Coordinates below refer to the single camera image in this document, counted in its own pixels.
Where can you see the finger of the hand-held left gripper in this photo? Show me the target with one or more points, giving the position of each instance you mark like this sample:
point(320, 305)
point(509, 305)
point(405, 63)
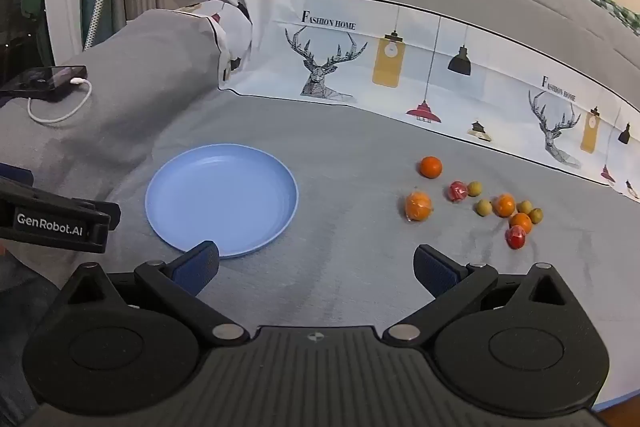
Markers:
point(114, 217)

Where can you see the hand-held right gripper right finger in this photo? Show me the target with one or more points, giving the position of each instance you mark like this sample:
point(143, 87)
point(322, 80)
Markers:
point(435, 267)

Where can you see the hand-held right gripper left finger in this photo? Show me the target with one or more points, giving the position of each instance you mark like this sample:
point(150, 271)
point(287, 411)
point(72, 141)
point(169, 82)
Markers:
point(200, 259)

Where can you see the plastic-wrapped orange tangerine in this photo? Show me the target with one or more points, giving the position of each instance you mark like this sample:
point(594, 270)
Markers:
point(418, 205)

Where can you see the blue plate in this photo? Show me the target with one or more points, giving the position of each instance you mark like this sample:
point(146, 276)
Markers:
point(220, 197)

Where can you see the small yellow-green fruit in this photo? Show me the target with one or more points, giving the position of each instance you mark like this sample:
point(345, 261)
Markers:
point(483, 208)
point(537, 215)
point(524, 206)
point(474, 188)

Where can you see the crinkly-wrapped red fruit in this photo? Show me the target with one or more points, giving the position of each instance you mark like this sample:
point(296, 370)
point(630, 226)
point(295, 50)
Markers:
point(457, 191)

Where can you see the smooth-wrapped red fruit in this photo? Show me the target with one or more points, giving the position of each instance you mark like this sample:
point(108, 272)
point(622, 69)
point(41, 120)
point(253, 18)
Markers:
point(516, 238)

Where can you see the grey bed sheet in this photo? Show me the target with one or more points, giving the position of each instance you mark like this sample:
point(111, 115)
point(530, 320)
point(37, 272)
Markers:
point(325, 232)

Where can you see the black smartphone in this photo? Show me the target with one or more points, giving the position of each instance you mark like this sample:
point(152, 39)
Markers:
point(45, 79)

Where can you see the grey pillow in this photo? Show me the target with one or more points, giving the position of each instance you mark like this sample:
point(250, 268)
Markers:
point(150, 57)

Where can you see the grey duvet with printed band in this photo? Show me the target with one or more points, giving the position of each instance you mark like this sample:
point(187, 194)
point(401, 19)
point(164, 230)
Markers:
point(375, 57)

